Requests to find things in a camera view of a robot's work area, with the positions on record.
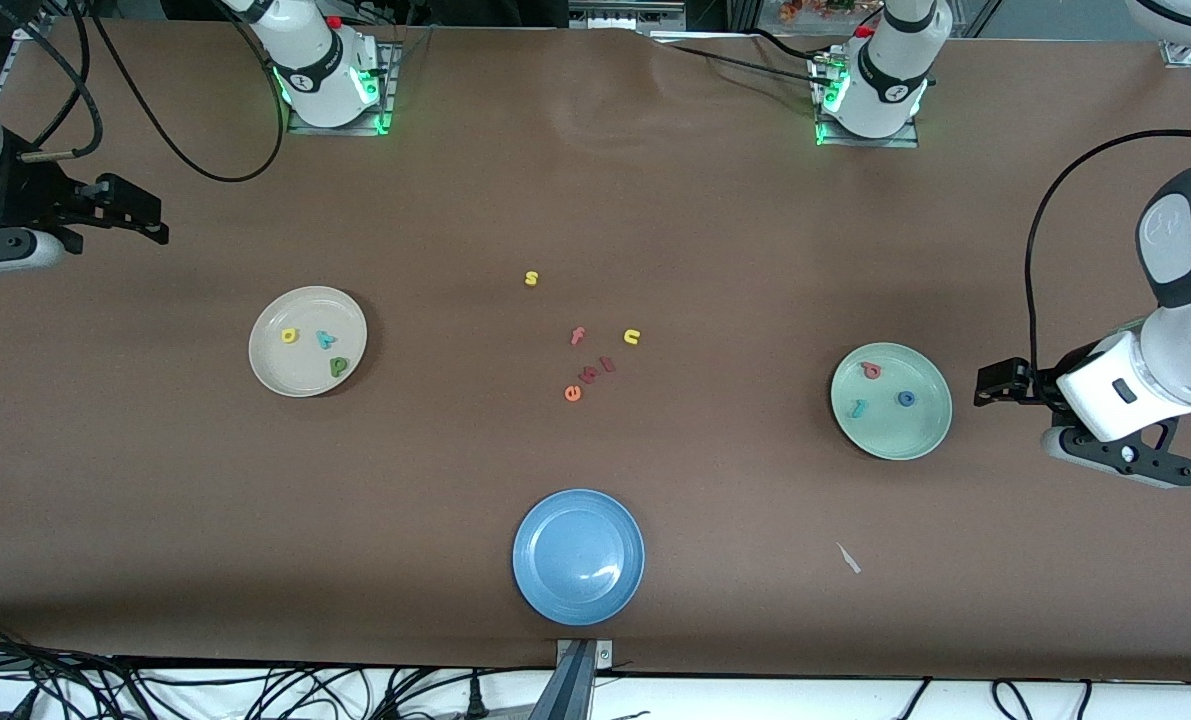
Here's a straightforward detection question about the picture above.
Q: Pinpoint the green plate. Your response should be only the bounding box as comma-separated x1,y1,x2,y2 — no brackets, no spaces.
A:
830,342,954,462

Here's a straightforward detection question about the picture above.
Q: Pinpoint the orange leafy decoration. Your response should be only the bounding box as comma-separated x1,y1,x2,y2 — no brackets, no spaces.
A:
779,0,858,23

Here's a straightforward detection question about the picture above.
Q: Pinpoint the beige plate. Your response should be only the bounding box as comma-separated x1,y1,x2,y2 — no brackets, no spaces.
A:
248,285,369,399

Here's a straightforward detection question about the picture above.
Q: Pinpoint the blue plate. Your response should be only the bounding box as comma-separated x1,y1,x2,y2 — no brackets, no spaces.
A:
512,488,646,627

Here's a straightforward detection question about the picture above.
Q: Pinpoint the long black looping cable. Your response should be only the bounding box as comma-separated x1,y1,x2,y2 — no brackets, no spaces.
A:
85,0,286,184

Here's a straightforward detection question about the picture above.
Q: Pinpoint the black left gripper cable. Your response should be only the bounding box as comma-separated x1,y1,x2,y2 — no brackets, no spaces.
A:
1024,128,1191,371

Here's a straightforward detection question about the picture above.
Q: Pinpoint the brown paper table cover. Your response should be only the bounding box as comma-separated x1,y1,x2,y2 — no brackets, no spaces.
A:
0,18,1191,683

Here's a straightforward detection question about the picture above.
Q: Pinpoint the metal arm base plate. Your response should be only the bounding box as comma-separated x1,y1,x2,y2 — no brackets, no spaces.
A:
285,42,397,137
812,50,922,150

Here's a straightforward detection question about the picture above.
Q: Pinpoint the aluminium camera pole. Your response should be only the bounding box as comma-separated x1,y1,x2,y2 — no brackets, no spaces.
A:
528,638,616,720

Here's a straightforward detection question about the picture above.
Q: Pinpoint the black base cable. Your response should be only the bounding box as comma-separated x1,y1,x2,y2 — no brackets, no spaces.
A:
667,42,824,83
750,28,828,61

